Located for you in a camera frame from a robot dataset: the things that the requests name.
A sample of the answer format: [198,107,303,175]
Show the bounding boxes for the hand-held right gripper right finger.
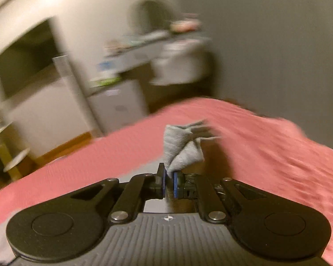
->
[173,172,267,223]

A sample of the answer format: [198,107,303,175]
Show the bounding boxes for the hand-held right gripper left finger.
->
[71,163,167,225]

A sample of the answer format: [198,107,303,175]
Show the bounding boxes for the grey sweat pants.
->
[0,120,222,265]

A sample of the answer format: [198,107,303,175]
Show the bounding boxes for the grey bedside cabinet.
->
[88,79,149,135]

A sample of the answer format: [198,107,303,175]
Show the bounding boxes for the pink ribbed bed blanket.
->
[0,97,333,266]

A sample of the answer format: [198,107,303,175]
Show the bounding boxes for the green packet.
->
[90,76,123,88]

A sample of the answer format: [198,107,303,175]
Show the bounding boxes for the white upholstered chair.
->
[151,40,210,87]

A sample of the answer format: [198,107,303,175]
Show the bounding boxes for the grey vanity desk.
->
[104,29,213,74]

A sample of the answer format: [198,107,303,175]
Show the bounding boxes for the round table with yellow legs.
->
[0,129,32,180]

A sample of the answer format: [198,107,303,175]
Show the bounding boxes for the pink items on desk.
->
[169,19,200,32]

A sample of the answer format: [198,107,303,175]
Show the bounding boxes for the round vanity mirror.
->
[129,0,179,35]

